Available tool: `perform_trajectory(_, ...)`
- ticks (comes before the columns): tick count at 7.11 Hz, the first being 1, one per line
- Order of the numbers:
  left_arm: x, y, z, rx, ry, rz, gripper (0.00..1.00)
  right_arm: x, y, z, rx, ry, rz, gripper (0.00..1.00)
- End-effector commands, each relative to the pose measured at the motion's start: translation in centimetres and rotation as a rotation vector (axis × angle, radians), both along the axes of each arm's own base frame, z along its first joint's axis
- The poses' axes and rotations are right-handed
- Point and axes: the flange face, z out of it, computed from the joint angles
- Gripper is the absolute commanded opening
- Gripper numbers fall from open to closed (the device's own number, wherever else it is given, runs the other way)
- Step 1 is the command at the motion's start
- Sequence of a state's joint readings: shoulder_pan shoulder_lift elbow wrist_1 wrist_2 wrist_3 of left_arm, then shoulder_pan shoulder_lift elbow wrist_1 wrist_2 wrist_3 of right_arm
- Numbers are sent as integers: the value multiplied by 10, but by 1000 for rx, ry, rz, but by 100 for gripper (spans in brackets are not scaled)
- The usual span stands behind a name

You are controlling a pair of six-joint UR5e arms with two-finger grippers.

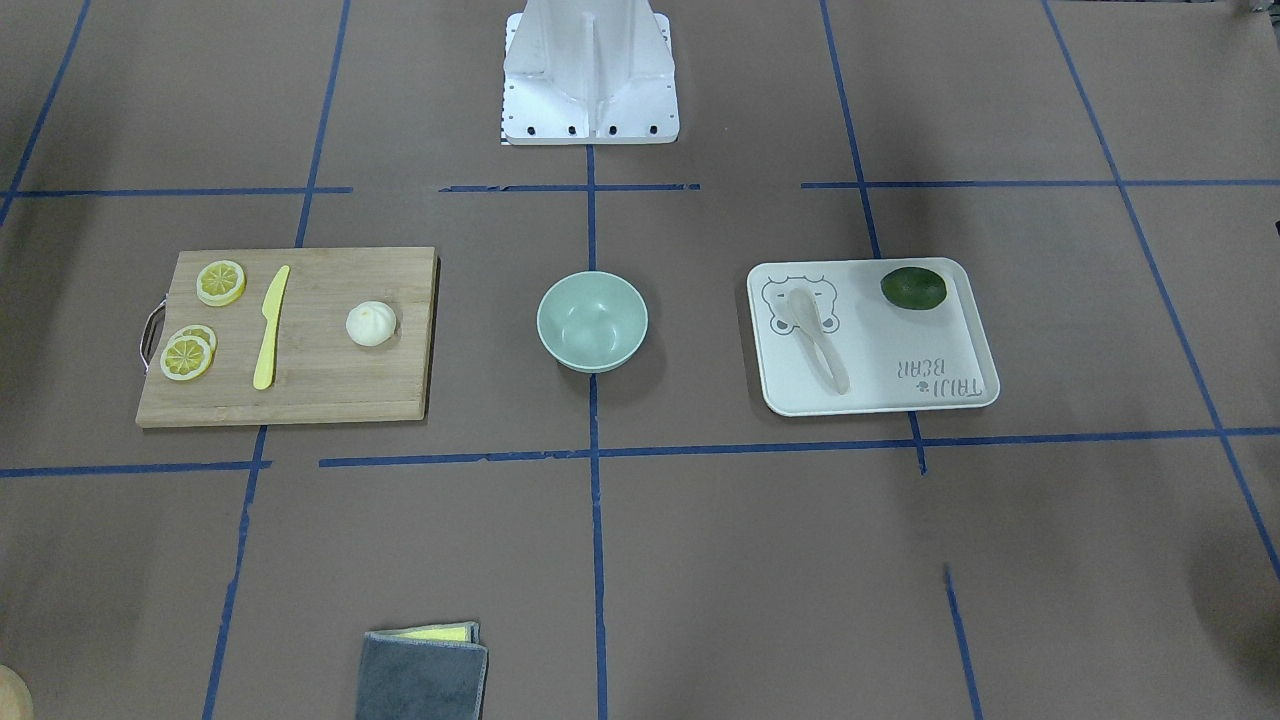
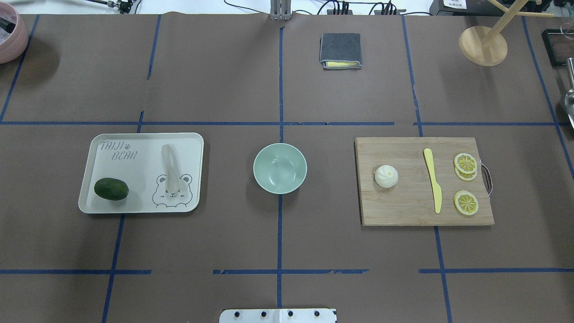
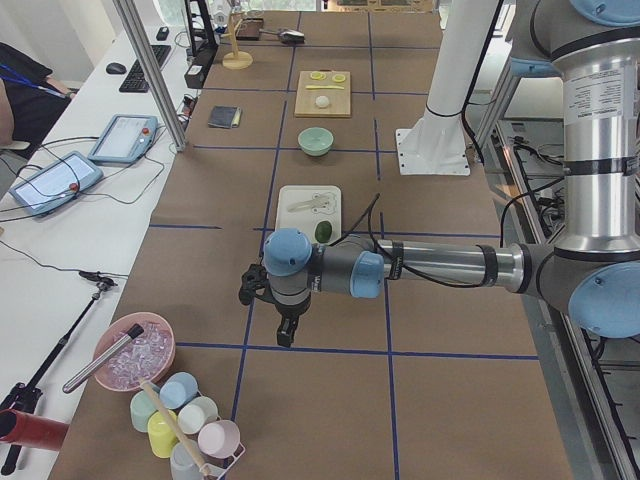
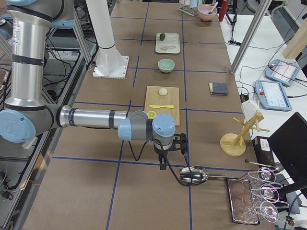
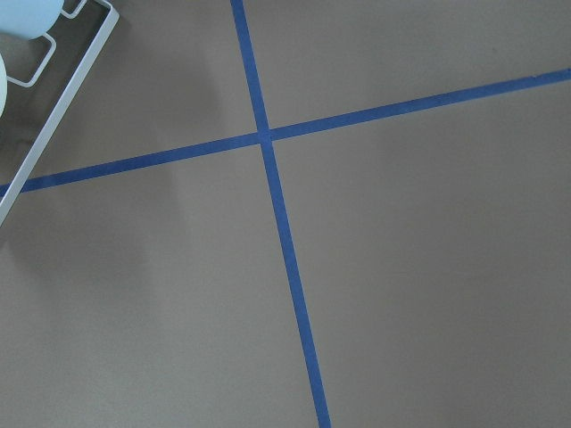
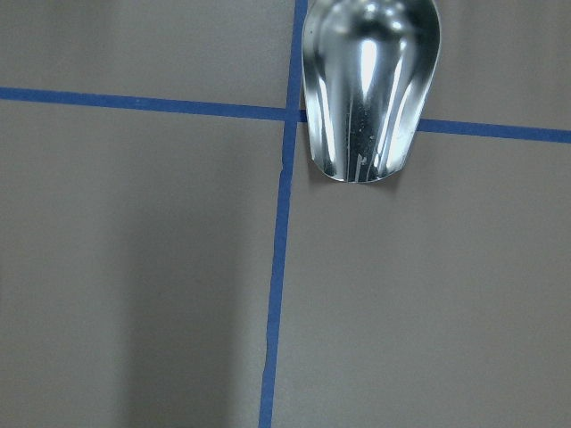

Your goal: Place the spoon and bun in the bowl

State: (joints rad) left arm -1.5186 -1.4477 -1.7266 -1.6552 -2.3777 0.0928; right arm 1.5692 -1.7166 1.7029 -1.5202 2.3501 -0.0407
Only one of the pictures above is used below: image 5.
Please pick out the white metal rack frame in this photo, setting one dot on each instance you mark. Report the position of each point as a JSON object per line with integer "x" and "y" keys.
{"x": 11, "y": 191}

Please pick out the light blue round object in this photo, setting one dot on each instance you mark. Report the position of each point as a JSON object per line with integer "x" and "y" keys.
{"x": 29, "y": 19}

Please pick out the pale cream round object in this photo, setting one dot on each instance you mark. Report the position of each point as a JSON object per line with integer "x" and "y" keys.
{"x": 3, "y": 85}

